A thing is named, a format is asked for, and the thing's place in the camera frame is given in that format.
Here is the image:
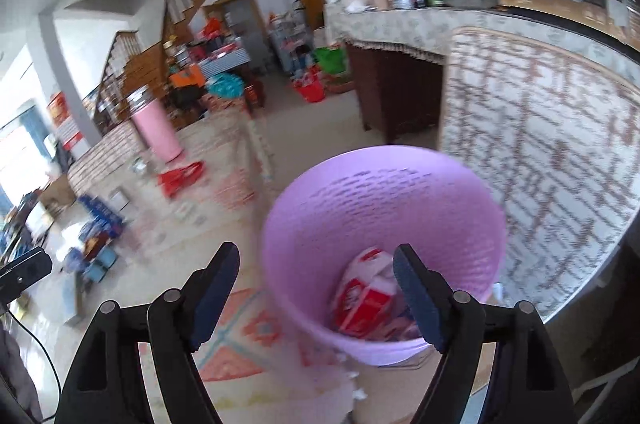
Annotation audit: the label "red wall calendar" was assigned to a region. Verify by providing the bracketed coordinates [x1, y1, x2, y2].
[47, 91, 86, 150]

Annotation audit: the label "patterned chair beside basket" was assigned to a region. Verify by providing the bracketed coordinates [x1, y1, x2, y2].
[440, 26, 640, 320]

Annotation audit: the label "teal basket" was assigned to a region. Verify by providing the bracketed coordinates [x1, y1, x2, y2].
[207, 74, 246, 98]

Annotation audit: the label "wooden staircase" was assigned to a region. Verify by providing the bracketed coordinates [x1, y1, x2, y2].
[92, 0, 216, 130]

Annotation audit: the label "white shelf rack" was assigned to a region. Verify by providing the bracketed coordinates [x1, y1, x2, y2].
[270, 11, 313, 72]

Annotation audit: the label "checkered cloth table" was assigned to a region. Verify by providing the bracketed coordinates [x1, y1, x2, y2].
[197, 46, 251, 77]

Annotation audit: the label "green bag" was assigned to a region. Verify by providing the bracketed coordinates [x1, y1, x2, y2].
[314, 46, 348, 75]

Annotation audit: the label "black cable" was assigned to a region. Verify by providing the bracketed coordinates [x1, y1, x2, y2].
[0, 304, 57, 420]

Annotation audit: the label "pink thermos flask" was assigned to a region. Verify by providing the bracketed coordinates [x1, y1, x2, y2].
[125, 86, 183, 163]

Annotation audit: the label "red foil packet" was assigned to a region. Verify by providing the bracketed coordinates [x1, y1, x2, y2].
[157, 161, 206, 199]

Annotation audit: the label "purple plastic waste basket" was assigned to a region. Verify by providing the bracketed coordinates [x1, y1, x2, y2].
[260, 145, 508, 366]

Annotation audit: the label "patterned chair with low back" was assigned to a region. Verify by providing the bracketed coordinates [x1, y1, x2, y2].
[67, 119, 151, 195]

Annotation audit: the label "dark wooden sideboard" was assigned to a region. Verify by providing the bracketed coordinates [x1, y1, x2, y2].
[345, 41, 446, 145]

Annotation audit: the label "fringed leaf-print cloth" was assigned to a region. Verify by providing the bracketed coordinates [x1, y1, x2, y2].
[325, 6, 640, 72]

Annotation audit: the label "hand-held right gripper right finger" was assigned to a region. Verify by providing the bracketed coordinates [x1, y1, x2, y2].
[392, 243, 576, 424]

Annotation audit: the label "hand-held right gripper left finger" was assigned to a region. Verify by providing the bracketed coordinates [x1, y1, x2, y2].
[54, 241, 241, 424]

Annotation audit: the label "blue packets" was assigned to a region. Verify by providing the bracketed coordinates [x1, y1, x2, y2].
[77, 194, 126, 272]

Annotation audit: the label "patterned tablecloth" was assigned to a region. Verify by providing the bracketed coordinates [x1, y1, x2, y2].
[30, 109, 501, 424]

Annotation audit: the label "red and white packet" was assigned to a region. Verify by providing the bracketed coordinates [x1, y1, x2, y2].
[330, 246, 426, 342]

